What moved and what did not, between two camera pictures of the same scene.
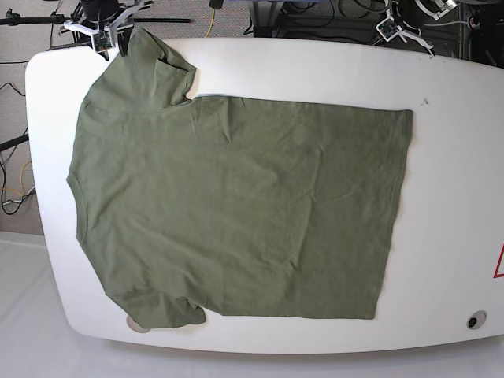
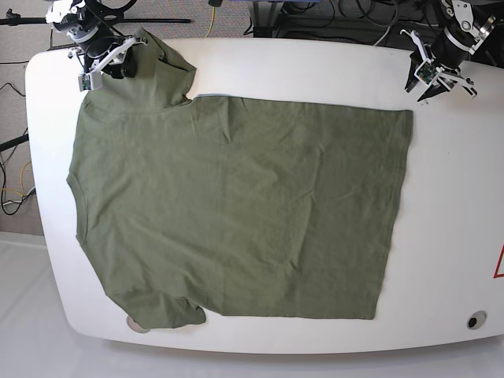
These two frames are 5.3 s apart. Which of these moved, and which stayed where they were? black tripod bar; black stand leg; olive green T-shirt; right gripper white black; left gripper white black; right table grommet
Moved: right gripper white black; left gripper white black
Stayed: black stand leg; right table grommet; olive green T-shirt; black tripod bar
